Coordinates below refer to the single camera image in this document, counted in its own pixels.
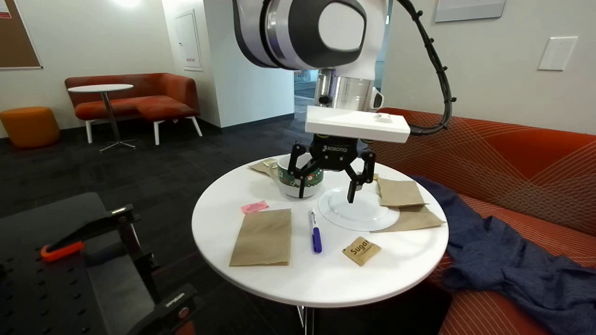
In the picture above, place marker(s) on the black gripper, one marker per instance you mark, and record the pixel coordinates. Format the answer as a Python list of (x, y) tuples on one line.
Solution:
[(329, 152)]

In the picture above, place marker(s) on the blue and white marker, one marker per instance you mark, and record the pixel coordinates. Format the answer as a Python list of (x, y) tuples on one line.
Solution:
[(316, 232)]

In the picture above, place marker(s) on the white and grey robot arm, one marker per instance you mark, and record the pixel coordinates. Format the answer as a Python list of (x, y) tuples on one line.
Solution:
[(338, 37)]

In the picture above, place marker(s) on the white mug with green band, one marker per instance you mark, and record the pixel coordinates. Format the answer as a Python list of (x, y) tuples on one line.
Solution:
[(292, 184)]

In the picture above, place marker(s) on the brown napkin beside mug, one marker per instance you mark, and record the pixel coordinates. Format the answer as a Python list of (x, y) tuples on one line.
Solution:
[(266, 167)]

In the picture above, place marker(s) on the small folded brown napkin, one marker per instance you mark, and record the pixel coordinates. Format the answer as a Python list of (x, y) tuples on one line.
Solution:
[(400, 192)]

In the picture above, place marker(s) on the pink sweetener packet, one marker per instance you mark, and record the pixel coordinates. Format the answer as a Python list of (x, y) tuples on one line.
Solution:
[(255, 206)]

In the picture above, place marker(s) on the brown sugar packet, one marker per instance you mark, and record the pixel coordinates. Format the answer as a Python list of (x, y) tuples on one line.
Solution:
[(363, 249)]

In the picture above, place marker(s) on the large brown paper napkin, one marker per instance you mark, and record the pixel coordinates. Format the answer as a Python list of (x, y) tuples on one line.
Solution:
[(264, 238)]

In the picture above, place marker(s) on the brown napkin under lid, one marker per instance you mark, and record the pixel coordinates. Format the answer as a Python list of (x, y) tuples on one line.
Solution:
[(415, 218)]

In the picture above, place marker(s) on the blue cloth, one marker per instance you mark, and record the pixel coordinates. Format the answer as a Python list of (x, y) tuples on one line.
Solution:
[(491, 255)]

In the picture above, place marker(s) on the orange bench sofa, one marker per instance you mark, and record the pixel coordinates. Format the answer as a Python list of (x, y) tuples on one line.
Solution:
[(154, 97)]

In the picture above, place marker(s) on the orange patterned sofa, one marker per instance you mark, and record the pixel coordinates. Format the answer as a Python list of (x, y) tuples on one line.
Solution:
[(541, 180)]

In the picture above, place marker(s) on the small round white table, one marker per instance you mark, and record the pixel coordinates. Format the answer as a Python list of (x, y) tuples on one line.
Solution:
[(106, 89)]

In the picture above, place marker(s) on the orange round ottoman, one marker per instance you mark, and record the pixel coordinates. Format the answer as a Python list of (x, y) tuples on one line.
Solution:
[(31, 126)]

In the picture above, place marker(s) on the brown cork board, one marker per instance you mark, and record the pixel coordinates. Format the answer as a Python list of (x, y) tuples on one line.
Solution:
[(16, 44)]

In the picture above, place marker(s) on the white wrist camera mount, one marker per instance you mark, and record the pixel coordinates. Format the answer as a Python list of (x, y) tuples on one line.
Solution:
[(355, 123)]

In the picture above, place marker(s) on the white wall panel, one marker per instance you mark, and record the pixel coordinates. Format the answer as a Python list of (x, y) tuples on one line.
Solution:
[(558, 52)]

